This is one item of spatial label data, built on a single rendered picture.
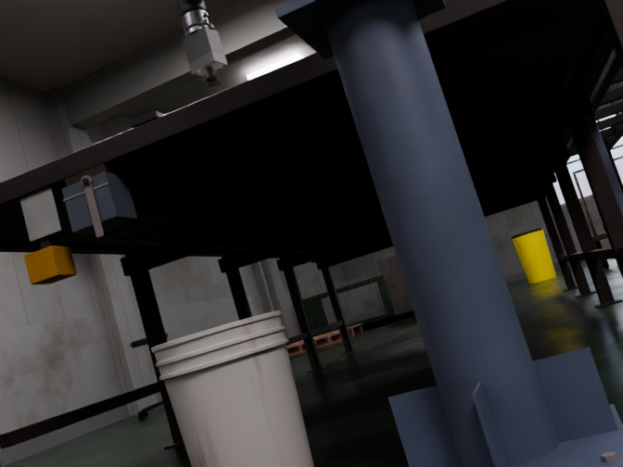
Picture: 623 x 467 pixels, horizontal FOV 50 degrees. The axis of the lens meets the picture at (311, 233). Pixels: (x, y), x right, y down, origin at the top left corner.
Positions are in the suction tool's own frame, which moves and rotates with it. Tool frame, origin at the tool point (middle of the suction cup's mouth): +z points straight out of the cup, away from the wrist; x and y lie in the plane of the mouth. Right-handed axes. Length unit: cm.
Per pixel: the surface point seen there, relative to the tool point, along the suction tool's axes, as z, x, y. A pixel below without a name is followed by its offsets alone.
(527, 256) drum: 68, -716, 66
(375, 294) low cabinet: 58, -724, 284
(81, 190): 22.0, 29.5, 28.3
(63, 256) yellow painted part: 36, 28, 41
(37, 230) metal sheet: 27, 30, 46
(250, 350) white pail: 72, 36, -13
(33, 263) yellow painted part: 36, 33, 47
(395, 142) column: 45, 43, -58
